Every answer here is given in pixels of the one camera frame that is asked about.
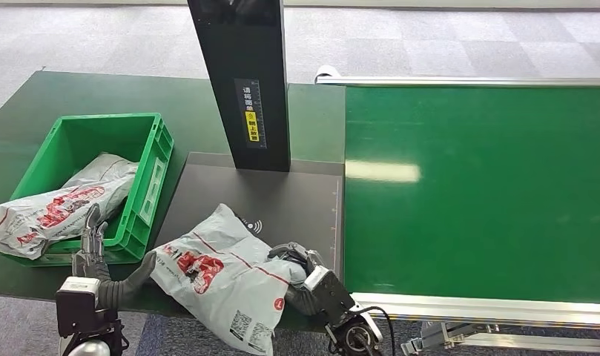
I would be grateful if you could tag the green plastic crate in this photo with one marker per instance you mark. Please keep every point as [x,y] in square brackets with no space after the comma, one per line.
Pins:
[147,211]

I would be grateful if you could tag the green conveyor belt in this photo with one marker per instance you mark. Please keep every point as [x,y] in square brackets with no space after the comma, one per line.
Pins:
[427,128]

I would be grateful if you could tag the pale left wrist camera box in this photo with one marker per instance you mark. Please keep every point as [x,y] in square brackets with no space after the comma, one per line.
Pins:
[76,304]

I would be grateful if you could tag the black yellow column label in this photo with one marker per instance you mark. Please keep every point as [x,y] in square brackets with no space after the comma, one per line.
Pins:
[250,113]

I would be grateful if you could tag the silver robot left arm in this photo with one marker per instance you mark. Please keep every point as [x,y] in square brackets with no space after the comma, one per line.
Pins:
[91,349]

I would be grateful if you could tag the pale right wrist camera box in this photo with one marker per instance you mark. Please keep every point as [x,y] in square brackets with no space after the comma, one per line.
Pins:
[329,292]

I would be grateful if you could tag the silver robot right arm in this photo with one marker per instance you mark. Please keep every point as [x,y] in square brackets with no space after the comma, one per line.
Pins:
[356,339]

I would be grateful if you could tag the black scanner base plate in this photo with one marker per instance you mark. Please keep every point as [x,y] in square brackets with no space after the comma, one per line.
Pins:
[290,196]

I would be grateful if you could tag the black scanner column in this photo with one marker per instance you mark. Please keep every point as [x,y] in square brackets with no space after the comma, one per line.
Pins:
[221,49]

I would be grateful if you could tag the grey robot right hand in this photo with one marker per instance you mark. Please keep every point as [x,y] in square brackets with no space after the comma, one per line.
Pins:
[299,253]

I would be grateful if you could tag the grey courier bag red print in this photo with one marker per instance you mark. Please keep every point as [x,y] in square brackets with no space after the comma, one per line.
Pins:
[44,216]
[221,295]

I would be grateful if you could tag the plain grey courier bag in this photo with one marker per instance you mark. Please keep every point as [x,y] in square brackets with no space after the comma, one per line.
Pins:
[103,167]

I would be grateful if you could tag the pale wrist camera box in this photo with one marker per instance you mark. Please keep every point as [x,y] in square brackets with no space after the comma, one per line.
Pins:
[76,304]
[329,292]

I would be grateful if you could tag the aluminium conveyor frame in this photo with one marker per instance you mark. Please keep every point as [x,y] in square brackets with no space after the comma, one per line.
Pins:
[476,307]

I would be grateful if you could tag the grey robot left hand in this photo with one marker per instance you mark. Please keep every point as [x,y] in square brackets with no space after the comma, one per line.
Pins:
[91,268]

